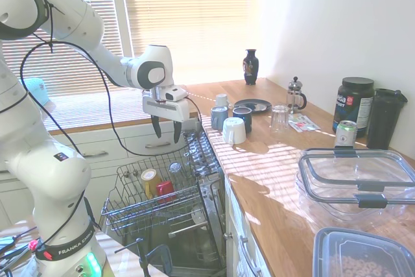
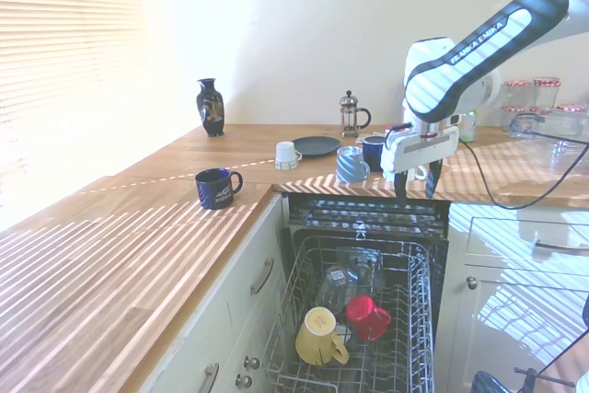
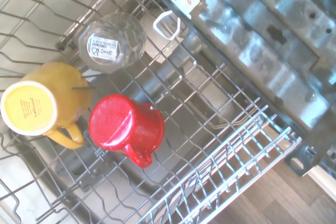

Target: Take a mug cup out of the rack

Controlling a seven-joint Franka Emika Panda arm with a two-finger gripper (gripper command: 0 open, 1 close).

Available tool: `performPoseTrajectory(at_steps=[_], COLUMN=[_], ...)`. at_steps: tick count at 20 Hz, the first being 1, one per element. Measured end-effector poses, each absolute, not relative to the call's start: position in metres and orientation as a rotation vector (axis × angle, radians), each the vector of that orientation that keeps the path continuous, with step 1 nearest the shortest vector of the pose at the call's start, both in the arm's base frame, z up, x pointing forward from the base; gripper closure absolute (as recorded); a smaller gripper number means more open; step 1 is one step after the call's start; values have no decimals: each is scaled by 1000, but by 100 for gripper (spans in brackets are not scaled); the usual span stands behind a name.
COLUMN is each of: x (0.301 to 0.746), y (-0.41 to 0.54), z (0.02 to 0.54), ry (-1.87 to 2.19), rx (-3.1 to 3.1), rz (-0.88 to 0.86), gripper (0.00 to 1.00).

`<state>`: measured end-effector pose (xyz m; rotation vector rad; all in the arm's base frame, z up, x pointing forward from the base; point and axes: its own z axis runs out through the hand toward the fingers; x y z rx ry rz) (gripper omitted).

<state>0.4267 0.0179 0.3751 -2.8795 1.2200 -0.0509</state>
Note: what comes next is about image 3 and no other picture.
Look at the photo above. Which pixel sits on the white plastic rack clip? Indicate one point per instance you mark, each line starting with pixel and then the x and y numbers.
pixel 161 31

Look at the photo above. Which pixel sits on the red speckled enamel mug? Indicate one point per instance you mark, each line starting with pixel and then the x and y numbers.
pixel 118 121

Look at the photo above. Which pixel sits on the clear glass tumbler with label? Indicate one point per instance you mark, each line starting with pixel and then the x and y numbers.
pixel 105 48

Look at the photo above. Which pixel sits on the yellow ceramic mug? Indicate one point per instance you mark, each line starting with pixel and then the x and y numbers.
pixel 29 108

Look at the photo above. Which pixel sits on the stainless steel dishwasher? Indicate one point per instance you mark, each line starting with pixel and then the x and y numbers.
pixel 262 37

